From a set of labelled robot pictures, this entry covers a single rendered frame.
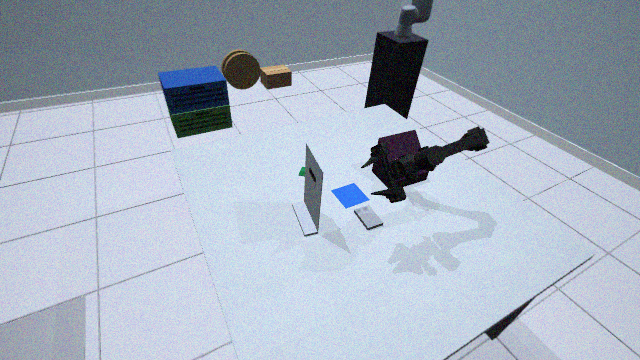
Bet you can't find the blue square marker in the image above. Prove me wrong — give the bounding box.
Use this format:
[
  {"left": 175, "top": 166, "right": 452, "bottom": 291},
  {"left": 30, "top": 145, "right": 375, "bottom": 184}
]
[{"left": 331, "top": 183, "right": 369, "bottom": 208}]

